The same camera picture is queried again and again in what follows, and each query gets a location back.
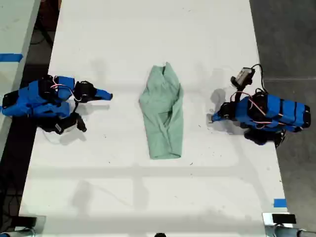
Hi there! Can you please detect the pale green t-shirt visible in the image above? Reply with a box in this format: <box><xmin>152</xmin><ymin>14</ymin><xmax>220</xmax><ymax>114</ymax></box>
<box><xmin>138</xmin><ymin>61</ymin><xmax>185</xmax><ymax>160</ymax></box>

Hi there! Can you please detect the long blue tape strip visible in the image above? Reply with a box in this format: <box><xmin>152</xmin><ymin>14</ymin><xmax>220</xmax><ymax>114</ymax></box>
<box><xmin>0</xmin><ymin>53</ymin><xmax>24</xmax><ymax>62</ymax></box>

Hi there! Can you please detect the grey side table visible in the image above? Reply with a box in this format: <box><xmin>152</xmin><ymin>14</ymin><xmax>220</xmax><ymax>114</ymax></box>
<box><xmin>0</xmin><ymin>0</ymin><xmax>41</xmax><ymax>155</ymax></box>

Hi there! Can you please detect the small black box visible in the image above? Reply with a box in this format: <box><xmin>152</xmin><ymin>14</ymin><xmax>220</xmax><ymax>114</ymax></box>
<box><xmin>272</xmin><ymin>214</ymin><xmax>297</xmax><ymax>224</ymax></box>
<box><xmin>14</xmin><ymin>216</ymin><xmax>38</xmax><ymax>227</ymax></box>

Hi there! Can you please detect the grey black camera box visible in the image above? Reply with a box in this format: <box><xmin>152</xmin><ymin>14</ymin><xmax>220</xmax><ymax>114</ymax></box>
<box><xmin>231</xmin><ymin>67</ymin><xmax>255</xmax><ymax>88</ymax></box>

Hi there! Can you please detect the black camera box, white label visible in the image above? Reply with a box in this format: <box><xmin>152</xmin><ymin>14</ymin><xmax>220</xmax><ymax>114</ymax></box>
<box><xmin>48</xmin><ymin>113</ymin><xmax>87</xmax><ymax>135</ymax></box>

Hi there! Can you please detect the silver metal bracket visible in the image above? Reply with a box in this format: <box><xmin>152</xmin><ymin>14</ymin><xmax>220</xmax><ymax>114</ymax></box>
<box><xmin>16</xmin><ymin>215</ymin><xmax>47</xmax><ymax>237</ymax></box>
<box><xmin>262</xmin><ymin>212</ymin><xmax>297</xmax><ymax>237</ymax></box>

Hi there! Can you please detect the black floor cable bundle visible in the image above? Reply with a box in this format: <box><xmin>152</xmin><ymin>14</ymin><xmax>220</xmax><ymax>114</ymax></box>
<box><xmin>0</xmin><ymin>170</ymin><xmax>22</xmax><ymax>218</ymax></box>

